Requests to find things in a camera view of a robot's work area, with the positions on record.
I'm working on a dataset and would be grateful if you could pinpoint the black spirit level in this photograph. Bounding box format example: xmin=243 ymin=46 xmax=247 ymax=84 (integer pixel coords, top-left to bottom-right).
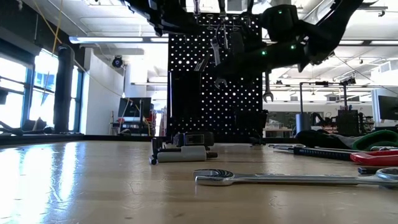
xmin=194 ymin=54 xmax=213 ymax=74

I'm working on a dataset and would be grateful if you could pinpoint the hex key set grey holder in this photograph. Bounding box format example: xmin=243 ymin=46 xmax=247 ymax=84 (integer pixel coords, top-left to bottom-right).
xmin=149 ymin=136 xmax=219 ymax=166

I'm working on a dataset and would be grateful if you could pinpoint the red handled tool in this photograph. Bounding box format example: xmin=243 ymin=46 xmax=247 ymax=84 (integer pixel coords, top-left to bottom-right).
xmin=349 ymin=150 xmax=398 ymax=167

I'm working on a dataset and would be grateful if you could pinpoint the black metal pegboard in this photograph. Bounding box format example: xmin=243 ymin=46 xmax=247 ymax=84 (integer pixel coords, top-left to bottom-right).
xmin=167 ymin=14 xmax=264 ymax=142

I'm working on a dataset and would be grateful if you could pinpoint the small black pegboard bin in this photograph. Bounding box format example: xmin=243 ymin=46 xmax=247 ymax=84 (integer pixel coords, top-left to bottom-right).
xmin=234 ymin=109 xmax=269 ymax=139

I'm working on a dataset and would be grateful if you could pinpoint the black metal stand rig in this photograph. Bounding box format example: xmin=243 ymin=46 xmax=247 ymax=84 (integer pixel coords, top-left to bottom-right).
xmin=298 ymin=77 xmax=357 ymax=114

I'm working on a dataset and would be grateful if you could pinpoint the long ceiling light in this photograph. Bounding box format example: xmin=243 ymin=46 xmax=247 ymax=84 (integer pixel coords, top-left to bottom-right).
xmin=68 ymin=36 xmax=169 ymax=44

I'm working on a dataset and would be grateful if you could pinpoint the grey cylinder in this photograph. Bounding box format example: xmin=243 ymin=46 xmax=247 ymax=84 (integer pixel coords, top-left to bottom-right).
xmin=295 ymin=113 xmax=312 ymax=135

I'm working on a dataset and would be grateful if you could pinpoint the black computer monitor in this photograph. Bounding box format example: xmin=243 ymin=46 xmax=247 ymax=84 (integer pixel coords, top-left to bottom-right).
xmin=118 ymin=97 xmax=152 ymax=119
xmin=377 ymin=95 xmax=398 ymax=121

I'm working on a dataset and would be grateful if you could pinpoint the black grey work glove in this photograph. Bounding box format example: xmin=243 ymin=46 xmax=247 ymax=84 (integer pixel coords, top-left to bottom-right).
xmin=295 ymin=129 xmax=398 ymax=152

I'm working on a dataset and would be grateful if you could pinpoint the cluttered equipment cart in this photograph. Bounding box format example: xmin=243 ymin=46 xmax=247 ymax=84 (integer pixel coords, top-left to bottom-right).
xmin=109 ymin=117 xmax=157 ymax=136

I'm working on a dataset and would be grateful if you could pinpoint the black perforated holder box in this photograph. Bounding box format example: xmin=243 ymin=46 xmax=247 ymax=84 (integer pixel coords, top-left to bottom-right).
xmin=336 ymin=108 xmax=360 ymax=137

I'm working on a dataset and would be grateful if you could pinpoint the black room pillar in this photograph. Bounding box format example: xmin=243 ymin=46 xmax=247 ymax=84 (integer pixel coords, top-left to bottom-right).
xmin=53 ymin=45 xmax=76 ymax=134

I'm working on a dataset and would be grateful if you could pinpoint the dark office chair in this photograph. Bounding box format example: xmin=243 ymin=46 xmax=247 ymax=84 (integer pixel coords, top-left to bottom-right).
xmin=21 ymin=118 xmax=47 ymax=132

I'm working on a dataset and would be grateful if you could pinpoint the black round camera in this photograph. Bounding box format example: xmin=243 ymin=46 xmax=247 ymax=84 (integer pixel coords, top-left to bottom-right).
xmin=111 ymin=55 xmax=125 ymax=69

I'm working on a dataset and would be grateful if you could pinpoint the black aluminium table frame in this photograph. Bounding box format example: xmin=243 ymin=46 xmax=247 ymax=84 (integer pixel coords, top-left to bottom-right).
xmin=0 ymin=133 xmax=169 ymax=147

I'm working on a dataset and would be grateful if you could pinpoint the blue window frame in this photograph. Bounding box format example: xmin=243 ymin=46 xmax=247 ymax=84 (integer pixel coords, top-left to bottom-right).
xmin=0 ymin=52 xmax=84 ymax=134

